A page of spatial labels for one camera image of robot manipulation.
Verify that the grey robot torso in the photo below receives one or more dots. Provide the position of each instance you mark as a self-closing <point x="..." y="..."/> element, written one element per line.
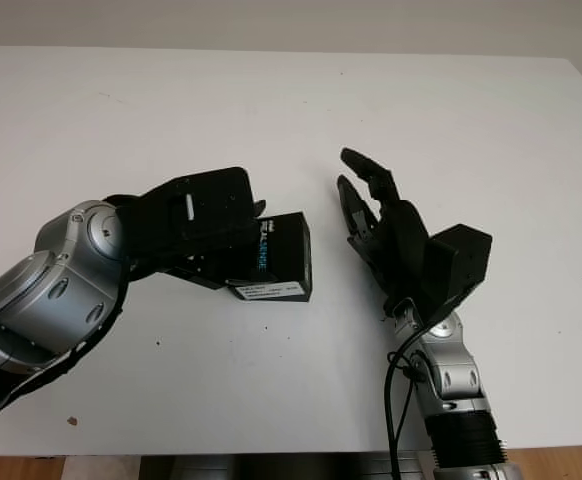
<point x="281" y="467"/>

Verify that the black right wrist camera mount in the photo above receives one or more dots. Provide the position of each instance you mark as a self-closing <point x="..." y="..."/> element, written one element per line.
<point x="461" y="265"/>

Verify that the black printed box lid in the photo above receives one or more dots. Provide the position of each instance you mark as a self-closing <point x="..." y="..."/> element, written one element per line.
<point x="286" y="250"/>

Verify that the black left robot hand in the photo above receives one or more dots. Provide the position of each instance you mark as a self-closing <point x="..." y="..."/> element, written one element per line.
<point x="211" y="270"/>

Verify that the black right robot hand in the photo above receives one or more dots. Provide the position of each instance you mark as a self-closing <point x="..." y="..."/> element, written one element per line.
<point x="401" y="240"/>

